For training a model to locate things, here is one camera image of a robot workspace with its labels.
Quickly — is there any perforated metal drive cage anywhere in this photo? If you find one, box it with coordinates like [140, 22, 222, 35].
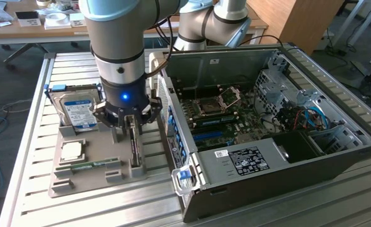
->
[254, 68, 327, 123]

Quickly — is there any blue expansion slot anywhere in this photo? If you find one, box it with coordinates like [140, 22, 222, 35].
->
[193, 131, 224, 140]

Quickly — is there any white floor cable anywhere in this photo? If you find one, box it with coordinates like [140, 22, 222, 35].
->
[0, 98, 33, 114]

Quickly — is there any black open PC case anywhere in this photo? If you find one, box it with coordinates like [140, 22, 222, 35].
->
[149, 42, 371, 223]

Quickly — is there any green motherboard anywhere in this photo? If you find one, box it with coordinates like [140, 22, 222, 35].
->
[178, 85, 284, 152]

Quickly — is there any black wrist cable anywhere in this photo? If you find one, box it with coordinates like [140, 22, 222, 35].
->
[144, 0, 185, 80]

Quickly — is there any wooden cabinet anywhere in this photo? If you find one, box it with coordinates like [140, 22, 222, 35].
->
[246, 0, 345, 55]

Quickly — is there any nvidia graphics card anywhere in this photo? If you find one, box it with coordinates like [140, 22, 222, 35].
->
[125, 114, 141, 166]

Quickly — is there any white tape roll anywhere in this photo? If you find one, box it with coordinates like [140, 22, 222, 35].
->
[45, 13, 69, 24]

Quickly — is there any CPU socket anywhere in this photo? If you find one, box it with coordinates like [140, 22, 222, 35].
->
[197, 98, 225, 114]

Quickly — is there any hard disk with blue carrier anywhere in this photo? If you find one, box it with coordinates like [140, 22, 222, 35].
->
[43, 80, 105, 133]

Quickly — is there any grey metal disk bay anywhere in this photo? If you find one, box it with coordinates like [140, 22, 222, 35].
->
[308, 125, 363, 154]

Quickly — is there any wooden desk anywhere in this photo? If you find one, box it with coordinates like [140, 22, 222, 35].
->
[0, 0, 269, 45]

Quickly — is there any silver chipset heatsink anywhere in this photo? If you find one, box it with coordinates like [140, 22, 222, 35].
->
[237, 133, 261, 145]

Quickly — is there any black wire bundle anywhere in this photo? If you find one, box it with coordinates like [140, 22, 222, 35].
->
[274, 105, 304, 132]

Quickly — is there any white cube box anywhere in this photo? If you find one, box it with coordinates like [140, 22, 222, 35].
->
[69, 12, 86, 27]

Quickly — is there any silver case latch handle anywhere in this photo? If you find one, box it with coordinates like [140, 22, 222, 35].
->
[170, 165, 202, 197]

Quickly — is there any green RAM stick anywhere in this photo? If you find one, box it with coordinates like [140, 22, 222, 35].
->
[59, 159, 120, 171]

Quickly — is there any metal socket cover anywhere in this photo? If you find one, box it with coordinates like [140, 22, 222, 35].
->
[216, 86, 241, 110]

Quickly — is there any black power cable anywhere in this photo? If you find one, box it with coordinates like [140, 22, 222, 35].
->
[250, 34, 284, 49]

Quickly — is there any grey parts rack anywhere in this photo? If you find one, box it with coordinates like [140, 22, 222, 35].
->
[47, 122, 148, 199]

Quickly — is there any silver CPU chip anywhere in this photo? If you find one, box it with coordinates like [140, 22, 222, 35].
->
[61, 142, 82, 159]

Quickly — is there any black RAM stick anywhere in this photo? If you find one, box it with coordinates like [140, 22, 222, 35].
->
[193, 115, 238, 126]

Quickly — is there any flat white box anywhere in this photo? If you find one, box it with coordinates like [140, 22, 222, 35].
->
[43, 20, 71, 30]

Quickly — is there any blue disk wire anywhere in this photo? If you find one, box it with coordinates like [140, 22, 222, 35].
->
[301, 106, 331, 131]

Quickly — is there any metal slat table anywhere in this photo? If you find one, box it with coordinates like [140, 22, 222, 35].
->
[0, 42, 371, 227]

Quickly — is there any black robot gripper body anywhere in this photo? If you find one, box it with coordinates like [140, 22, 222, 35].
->
[101, 75, 150, 118]

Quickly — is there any black and white label box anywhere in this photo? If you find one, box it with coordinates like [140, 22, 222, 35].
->
[15, 11, 42, 27]

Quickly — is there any white desk frame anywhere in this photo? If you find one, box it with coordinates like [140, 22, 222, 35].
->
[329, 0, 371, 64]

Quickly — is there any grey power supply unit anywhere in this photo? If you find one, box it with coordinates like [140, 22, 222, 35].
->
[197, 138, 289, 190]

